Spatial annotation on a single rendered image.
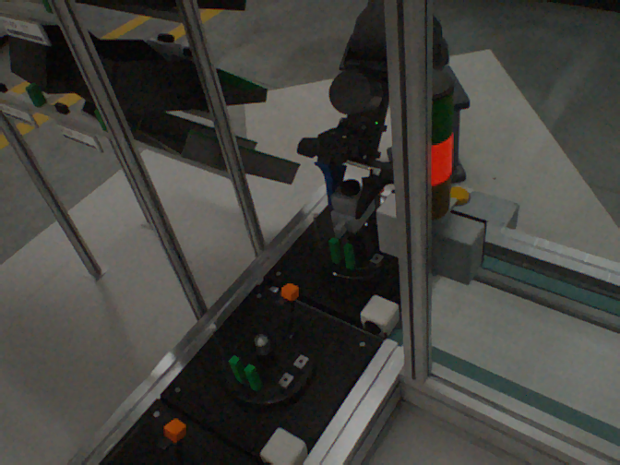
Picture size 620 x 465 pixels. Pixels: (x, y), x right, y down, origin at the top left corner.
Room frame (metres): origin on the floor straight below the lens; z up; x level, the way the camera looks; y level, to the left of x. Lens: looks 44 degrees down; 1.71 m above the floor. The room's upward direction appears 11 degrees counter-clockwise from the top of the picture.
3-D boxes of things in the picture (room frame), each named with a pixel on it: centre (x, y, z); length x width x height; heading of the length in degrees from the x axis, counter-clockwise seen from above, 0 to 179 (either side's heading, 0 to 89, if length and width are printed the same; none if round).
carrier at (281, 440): (0.50, 0.10, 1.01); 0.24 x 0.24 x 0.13; 48
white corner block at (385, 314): (0.55, -0.08, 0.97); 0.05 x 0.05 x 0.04; 48
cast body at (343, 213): (0.68, -0.07, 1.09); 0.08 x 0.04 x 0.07; 138
